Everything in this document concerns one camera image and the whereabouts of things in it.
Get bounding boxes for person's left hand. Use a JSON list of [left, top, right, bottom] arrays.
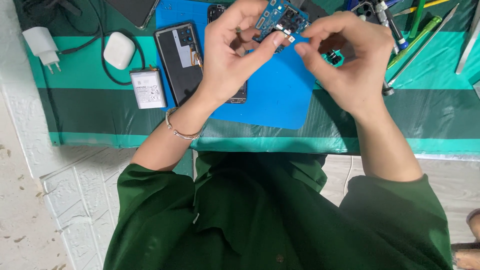
[[191, 0, 289, 111]]

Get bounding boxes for person's right hand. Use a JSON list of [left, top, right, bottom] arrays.
[[294, 11, 394, 120]]

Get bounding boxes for blue phone circuit board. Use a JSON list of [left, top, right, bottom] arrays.
[[252, 0, 311, 53]]

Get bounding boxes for small black screwdriver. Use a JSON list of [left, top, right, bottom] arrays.
[[325, 49, 343, 66]]

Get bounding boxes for silver metal tool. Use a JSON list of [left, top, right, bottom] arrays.
[[381, 77, 395, 97]]

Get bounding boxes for black phone back cover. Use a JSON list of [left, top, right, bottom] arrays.
[[154, 23, 205, 107]]

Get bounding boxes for silver and blue screwdriver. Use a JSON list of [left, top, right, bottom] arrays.
[[374, 0, 410, 52]]

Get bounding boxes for blue repair mat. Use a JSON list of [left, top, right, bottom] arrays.
[[155, 0, 318, 130]]

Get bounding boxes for green plastic pry tool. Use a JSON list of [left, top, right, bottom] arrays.
[[386, 15, 443, 70]]

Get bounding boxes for thin metal spudger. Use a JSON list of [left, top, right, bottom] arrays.
[[388, 3, 460, 87]]

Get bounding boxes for white phone battery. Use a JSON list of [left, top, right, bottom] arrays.
[[129, 65, 168, 110]]

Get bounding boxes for green striped table cloth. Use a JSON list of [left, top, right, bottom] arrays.
[[13, 0, 480, 157]]

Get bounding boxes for yellow tool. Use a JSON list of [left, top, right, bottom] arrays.
[[392, 0, 451, 18]]

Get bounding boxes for white earbuds case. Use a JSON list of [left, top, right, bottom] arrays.
[[103, 32, 136, 71]]

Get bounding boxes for phone in clear case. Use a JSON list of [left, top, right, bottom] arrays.
[[106, 0, 161, 30]]

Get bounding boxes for metal tweezers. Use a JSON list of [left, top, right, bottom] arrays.
[[455, 7, 480, 75]]

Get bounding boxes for person's green garment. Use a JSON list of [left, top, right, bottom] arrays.
[[103, 151, 453, 270]]

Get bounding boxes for white charger plug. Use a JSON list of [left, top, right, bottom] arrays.
[[22, 26, 62, 75]]

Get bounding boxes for black phone frame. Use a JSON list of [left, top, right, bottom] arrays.
[[207, 4, 248, 105]]

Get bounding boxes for silver bracelet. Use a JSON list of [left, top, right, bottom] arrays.
[[165, 107, 203, 141]]

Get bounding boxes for white cable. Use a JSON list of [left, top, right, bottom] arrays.
[[343, 155, 354, 198]]

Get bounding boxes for black cable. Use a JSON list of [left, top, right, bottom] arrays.
[[22, 0, 146, 86]]

